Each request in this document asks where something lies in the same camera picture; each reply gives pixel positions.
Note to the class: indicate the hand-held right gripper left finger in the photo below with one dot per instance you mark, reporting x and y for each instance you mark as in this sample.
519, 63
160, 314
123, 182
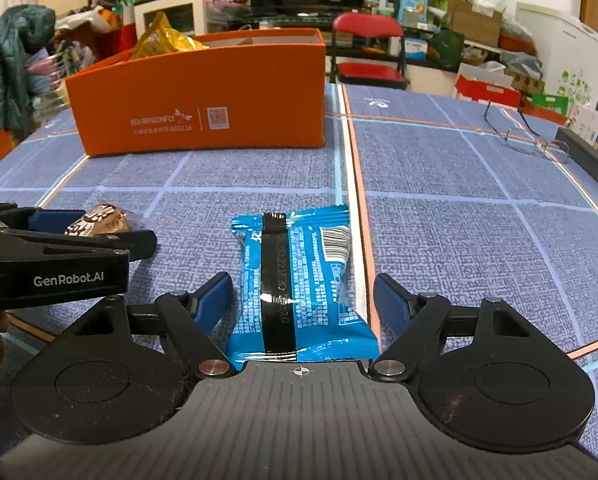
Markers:
214, 300

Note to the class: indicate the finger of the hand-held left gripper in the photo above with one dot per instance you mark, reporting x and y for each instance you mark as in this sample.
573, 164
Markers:
49, 220
79, 245

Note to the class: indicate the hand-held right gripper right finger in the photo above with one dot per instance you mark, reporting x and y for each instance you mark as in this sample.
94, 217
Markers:
394, 305

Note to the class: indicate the brown clear cookie packet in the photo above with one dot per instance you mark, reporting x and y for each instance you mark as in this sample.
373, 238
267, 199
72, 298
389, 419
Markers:
101, 220

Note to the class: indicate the blue packet with black stripe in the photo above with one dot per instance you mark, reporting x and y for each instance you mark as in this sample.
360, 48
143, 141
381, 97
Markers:
319, 290

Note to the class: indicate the orange cardboard box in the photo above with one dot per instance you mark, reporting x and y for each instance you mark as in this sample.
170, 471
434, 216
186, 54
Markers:
179, 105

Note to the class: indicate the blue checked tablecloth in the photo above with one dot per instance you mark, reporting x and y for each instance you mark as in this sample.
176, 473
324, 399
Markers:
454, 210

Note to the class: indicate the rack with clothes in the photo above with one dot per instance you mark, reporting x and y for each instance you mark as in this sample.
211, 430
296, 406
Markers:
54, 75

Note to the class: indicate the teal puffer jacket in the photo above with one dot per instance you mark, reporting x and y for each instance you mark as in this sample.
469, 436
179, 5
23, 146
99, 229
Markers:
9, 60

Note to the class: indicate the eyeglasses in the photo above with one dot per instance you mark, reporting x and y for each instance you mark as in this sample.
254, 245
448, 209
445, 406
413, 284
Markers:
524, 142

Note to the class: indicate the yellow snack packet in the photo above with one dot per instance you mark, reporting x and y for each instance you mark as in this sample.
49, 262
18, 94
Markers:
164, 42

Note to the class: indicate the red white gift box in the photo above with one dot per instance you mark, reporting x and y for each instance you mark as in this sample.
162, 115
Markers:
484, 90

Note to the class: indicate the black glasses case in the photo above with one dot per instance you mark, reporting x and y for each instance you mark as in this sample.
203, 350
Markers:
589, 155

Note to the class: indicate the orange green gift box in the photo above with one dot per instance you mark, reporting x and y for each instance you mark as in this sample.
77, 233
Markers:
549, 105

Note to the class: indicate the dark green bag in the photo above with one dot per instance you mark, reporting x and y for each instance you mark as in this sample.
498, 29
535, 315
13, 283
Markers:
446, 50

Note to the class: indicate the white carton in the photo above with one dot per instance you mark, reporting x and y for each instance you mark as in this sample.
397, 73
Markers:
586, 125

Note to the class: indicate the red folding chair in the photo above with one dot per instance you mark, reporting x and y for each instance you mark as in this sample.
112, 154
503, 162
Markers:
366, 25

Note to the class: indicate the television stand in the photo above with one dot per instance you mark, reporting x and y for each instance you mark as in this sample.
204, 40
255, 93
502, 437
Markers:
289, 21

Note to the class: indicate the brown cardboard box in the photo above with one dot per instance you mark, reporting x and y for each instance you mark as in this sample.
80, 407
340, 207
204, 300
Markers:
476, 27

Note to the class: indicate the light blue product box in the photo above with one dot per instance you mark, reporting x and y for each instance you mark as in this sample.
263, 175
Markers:
414, 5

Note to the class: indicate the white chest freezer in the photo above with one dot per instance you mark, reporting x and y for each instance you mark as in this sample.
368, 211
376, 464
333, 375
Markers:
564, 50

